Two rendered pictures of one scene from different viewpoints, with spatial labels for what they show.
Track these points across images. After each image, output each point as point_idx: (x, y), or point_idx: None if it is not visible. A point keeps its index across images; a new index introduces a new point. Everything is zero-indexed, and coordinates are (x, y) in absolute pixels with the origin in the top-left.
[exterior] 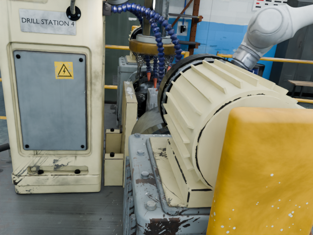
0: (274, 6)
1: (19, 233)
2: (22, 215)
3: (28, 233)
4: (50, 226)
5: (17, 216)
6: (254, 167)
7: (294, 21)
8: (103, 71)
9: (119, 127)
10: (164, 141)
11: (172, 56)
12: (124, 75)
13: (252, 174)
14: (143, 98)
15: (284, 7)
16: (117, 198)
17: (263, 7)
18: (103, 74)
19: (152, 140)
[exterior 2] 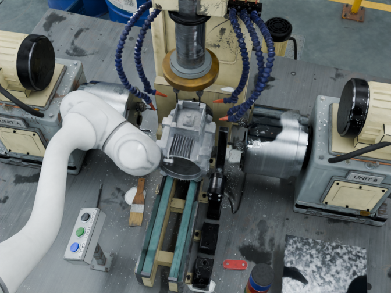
0: (70, 95)
1: (132, 71)
2: (149, 71)
3: (131, 75)
4: (133, 85)
5: (149, 70)
6: None
7: (62, 124)
8: (235, 60)
9: None
10: (54, 69)
11: (336, 157)
12: (313, 109)
13: None
14: (237, 122)
15: (72, 110)
16: (148, 124)
17: (81, 91)
18: (232, 63)
19: (59, 64)
